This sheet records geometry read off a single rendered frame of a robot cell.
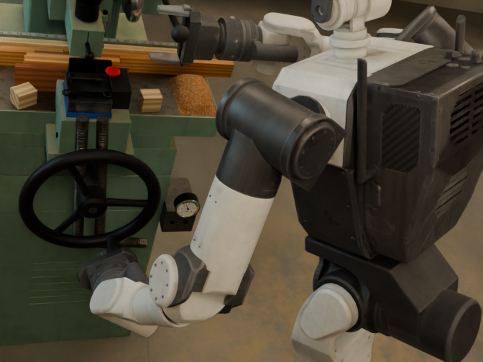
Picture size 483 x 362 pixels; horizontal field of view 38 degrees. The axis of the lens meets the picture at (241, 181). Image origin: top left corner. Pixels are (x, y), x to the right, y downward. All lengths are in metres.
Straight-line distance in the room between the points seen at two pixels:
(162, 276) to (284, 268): 1.56
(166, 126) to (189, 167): 1.22
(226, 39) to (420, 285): 0.63
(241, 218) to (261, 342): 1.42
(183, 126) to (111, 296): 0.53
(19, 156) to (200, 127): 0.41
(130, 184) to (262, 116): 0.85
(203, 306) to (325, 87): 0.37
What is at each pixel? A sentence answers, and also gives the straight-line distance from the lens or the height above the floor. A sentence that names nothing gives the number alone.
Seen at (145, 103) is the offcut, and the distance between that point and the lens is 1.56.
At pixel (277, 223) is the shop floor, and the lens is 2.71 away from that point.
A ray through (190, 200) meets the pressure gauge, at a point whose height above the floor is 0.69.
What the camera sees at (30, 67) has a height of 0.96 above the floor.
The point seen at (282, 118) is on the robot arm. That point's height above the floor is 1.36.
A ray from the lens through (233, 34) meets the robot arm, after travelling 1.45.
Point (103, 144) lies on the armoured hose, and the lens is 1.46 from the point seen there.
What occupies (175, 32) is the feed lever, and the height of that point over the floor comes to 1.17.
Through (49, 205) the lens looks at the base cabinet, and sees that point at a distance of 1.74.
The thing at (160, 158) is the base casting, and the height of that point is 0.77.
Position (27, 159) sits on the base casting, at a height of 0.76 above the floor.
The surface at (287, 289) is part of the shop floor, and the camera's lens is 2.51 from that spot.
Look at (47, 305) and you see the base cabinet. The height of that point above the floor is 0.20.
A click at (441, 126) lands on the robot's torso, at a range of 0.97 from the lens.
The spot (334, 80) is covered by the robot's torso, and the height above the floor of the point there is 1.36.
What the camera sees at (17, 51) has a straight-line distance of 1.64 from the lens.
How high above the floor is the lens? 1.89
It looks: 42 degrees down
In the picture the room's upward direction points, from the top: 19 degrees clockwise
